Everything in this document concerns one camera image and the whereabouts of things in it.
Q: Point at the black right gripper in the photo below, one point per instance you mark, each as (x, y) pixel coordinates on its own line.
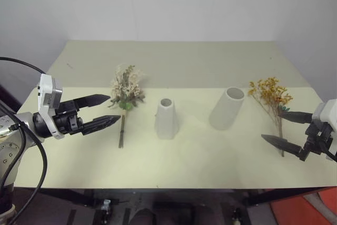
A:
(317, 136)

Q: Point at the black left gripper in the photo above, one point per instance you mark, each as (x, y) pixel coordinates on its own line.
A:
(67, 123)

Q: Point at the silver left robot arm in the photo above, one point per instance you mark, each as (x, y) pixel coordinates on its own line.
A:
(10, 140)

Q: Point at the white cylindrical ceramic vase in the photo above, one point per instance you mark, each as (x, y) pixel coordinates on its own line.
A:
(226, 111)

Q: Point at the white tapered ceramic vase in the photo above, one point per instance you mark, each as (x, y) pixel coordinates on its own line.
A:
(166, 122)

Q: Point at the beige dried flower bouquet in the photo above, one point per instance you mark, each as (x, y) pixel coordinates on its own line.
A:
(126, 88)

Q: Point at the yellow dried flower bouquet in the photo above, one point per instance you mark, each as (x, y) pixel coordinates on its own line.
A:
(271, 93)

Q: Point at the red floor object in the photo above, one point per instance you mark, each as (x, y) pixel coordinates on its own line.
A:
(302, 209)

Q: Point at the dark rounded shape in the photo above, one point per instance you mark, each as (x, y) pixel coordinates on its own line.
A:
(142, 214)

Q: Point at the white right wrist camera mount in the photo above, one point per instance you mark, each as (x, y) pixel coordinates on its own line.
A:
(329, 111)

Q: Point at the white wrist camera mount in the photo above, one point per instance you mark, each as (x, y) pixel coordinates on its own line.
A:
(47, 88)
(329, 111)

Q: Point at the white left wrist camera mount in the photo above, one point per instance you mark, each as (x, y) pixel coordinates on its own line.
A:
(47, 88)

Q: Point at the black metal table frame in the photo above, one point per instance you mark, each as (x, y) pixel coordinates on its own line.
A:
(79, 196)

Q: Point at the small white bracket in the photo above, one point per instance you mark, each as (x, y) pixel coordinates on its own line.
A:
(105, 205)

